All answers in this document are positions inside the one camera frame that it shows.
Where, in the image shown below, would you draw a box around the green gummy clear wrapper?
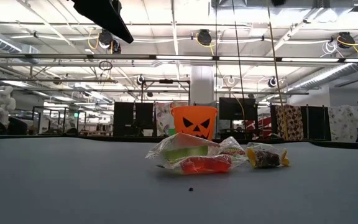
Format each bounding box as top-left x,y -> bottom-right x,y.
145,132 -> 221,165

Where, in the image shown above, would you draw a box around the brown candy yellow ends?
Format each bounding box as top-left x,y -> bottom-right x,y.
246,147 -> 291,170

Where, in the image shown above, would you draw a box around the black divider panel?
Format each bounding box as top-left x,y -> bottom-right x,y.
303,105 -> 329,141
135,101 -> 155,137
113,101 -> 135,137

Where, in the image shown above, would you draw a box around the clear wrapper red-green print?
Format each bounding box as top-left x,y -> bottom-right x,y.
218,135 -> 249,164

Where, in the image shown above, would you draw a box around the thin black hanging cable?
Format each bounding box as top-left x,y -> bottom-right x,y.
214,0 -> 219,139

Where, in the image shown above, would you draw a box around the black rig frame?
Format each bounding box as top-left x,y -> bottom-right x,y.
140,78 -> 191,105

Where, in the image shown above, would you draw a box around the clear crinkled candy wrapper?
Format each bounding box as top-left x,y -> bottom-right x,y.
246,141 -> 275,151

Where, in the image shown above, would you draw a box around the orange pumpkin face bucket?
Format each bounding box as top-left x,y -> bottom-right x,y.
170,105 -> 219,141

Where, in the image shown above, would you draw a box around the floral patterned cloth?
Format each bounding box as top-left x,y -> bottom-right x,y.
155,101 -> 190,137

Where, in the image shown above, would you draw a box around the yellow cable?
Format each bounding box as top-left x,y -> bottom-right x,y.
266,0 -> 289,141

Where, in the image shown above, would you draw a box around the brown patterned cloth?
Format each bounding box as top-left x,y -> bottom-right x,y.
273,104 -> 305,141

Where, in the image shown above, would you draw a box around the blue-grey table mat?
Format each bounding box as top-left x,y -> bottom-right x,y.
0,136 -> 358,224

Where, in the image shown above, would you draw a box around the white patterned cloth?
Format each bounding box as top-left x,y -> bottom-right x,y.
327,105 -> 358,143

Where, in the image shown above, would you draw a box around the red slanted structure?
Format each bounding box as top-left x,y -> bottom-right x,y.
244,115 -> 273,133

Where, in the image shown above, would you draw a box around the black office chair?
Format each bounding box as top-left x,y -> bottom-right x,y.
7,116 -> 29,136

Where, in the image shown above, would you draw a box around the white column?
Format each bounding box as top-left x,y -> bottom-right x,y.
190,64 -> 215,106

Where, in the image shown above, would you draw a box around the ceiling light rail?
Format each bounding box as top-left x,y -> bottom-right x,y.
0,52 -> 358,63

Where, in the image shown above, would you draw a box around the red gummy clear wrapper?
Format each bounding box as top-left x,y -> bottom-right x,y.
156,154 -> 233,175

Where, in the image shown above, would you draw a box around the black computer monitor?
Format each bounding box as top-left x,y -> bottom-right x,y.
218,96 -> 259,121

